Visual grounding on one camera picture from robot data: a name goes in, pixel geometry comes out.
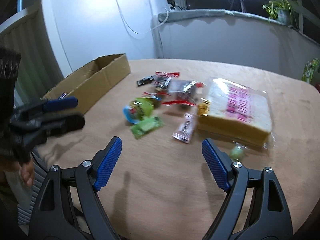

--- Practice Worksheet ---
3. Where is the green mochi clear wrapper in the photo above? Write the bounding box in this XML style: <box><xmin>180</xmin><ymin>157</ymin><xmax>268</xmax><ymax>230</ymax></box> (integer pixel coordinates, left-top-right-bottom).
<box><xmin>229</xmin><ymin>142</ymin><xmax>247</xmax><ymax>162</ymax></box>

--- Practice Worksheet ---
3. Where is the green round snack pack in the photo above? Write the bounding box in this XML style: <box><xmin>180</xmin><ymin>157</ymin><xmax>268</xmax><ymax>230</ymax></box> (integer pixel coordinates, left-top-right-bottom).
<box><xmin>123</xmin><ymin>96</ymin><xmax>160</xmax><ymax>124</ymax></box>

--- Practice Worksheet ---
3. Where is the green snack packet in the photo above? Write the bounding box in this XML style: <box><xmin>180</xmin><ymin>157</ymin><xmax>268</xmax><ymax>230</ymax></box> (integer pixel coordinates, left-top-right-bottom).
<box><xmin>130</xmin><ymin>116</ymin><xmax>164</xmax><ymax>139</ymax></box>

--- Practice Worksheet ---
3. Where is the sliced bread loaf bag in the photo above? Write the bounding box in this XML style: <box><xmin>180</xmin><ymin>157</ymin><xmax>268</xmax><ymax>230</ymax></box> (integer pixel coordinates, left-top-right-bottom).
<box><xmin>197</xmin><ymin>77</ymin><xmax>273</xmax><ymax>148</ymax></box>

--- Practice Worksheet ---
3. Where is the pink white snack bar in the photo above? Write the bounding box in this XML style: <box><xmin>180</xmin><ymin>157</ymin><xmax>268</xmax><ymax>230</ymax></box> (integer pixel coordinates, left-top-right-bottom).
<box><xmin>172</xmin><ymin>113</ymin><xmax>196</xmax><ymax>144</ymax></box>

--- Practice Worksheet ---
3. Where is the snickers bar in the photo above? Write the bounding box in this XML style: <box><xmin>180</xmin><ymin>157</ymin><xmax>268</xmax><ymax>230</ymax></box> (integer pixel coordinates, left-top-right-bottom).
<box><xmin>57</xmin><ymin>93</ymin><xmax>68</xmax><ymax>100</ymax></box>

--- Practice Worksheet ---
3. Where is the yellow snack packet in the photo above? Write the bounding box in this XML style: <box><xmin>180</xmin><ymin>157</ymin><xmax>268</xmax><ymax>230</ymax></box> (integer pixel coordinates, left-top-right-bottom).
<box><xmin>197</xmin><ymin>98</ymin><xmax>210</xmax><ymax>116</ymax></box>

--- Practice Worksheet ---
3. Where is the person left hand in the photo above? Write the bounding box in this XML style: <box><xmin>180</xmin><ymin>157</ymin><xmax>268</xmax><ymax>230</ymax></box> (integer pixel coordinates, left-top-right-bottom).
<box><xmin>1</xmin><ymin>156</ymin><xmax>35</xmax><ymax>187</ymax></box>

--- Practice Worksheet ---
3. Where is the brown cardboard box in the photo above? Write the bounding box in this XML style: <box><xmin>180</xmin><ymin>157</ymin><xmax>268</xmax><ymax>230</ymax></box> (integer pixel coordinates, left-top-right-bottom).
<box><xmin>43</xmin><ymin>54</ymin><xmax>131</xmax><ymax>114</ymax></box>

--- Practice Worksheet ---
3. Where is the black white candy wrapper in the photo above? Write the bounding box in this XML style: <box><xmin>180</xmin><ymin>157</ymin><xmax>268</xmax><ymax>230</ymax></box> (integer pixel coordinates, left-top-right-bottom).
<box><xmin>136</xmin><ymin>75</ymin><xmax>156</xmax><ymax>87</ymax></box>

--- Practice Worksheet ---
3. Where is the white refrigerator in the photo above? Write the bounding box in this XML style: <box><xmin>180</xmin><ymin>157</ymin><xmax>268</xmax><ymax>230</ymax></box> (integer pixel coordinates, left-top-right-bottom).
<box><xmin>40</xmin><ymin>0</ymin><xmax>160</xmax><ymax>76</ymax></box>

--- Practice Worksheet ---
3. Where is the red black snack packet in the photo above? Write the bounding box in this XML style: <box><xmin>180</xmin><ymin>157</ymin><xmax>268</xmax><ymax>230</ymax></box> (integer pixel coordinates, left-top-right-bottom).
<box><xmin>152</xmin><ymin>72</ymin><xmax>180</xmax><ymax>92</ymax></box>

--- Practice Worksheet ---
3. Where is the clear red snack packet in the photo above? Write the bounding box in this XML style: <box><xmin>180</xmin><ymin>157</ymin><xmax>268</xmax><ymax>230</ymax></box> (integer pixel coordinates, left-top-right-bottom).
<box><xmin>161</xmin><ymin>100</ymin><xmax>197</xmax><ymax>107</ymax></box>

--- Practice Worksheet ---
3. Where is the grey window sill cover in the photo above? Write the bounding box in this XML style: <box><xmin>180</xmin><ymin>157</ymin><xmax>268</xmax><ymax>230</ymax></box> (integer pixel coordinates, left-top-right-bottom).
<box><xmin>158</xmin><ymin>8</ymin><xmax>320</xmax><ymax>46</ymax></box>

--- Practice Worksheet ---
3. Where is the green white carton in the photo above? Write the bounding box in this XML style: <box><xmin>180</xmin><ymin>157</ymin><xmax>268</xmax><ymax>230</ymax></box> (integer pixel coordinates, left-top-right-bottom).
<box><xmin>301</xmin><ymin>58</ymin><xmax>319</xmax><ymax>85</ymax></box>

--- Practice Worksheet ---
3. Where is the potted spider plant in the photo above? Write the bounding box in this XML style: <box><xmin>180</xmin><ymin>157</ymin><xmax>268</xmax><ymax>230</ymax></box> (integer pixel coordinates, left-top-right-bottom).
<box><xmin>262</xmin><ymin>0</ymin><xmax>298</xmax><ymax>27</ymax></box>

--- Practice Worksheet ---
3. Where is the white hanging cable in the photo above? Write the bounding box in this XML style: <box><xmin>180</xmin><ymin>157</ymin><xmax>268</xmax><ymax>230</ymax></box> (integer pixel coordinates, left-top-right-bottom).
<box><xmin>113</xmin><ymin>0</ymin><xmax>173</xmax><ymax>36</ymax></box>

